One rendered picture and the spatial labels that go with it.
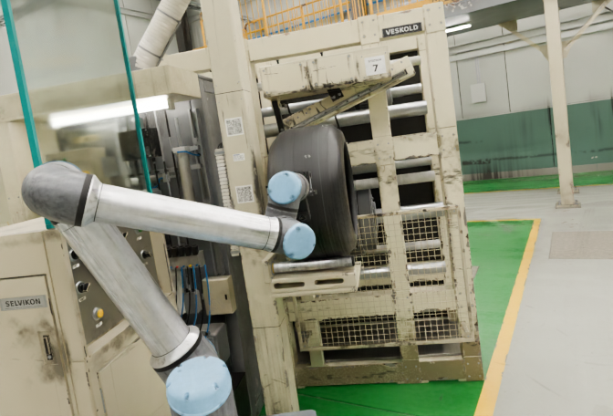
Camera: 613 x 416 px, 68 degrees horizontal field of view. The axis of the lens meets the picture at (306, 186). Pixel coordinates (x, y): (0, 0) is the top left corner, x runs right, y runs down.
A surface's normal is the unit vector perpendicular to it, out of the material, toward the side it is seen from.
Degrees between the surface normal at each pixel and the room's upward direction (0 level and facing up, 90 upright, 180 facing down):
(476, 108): 90
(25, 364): 90
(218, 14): 90
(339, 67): 90
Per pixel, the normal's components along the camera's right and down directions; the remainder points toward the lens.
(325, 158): 0.05, -0.44
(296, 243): 0.45, 0.13
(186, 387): -0.11, -0.96
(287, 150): -0.22, -0.59
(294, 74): -0.16, 0.12
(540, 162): -0.50, 0.15
